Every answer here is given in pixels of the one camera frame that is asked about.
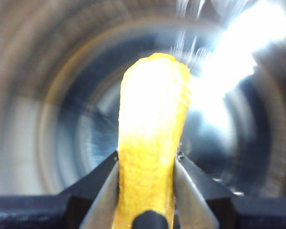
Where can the pale green electric steamer pot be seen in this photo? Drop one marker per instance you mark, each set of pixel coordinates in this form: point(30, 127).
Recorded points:
point(38, 95)

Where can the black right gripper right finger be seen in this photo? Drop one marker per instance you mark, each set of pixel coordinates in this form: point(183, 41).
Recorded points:
point(240, 212)

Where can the yellow corn cob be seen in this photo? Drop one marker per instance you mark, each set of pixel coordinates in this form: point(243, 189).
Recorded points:
point(152, 133)

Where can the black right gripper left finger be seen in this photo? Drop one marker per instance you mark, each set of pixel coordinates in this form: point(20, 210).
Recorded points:
point(50, 212)

